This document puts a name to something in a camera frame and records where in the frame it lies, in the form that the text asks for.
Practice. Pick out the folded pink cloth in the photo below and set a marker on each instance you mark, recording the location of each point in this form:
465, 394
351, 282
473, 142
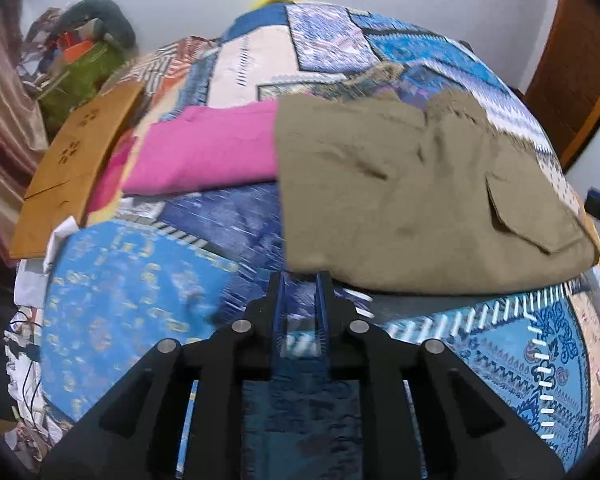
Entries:
202, 149

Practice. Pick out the green storage bag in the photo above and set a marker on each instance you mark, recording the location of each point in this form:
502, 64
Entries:
78, 83

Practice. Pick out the olive green pants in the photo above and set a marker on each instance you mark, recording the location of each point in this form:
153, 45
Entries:
432, 200

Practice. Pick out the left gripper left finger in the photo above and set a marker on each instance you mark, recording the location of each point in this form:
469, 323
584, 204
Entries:
178, 409

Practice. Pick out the striped red curtain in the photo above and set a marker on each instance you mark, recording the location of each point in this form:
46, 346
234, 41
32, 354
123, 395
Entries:
23, 139

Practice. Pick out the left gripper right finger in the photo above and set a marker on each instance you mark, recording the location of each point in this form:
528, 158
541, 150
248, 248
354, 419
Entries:
424, 412

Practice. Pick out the brown wooden door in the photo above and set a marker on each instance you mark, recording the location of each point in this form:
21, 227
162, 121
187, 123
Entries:
564, 94

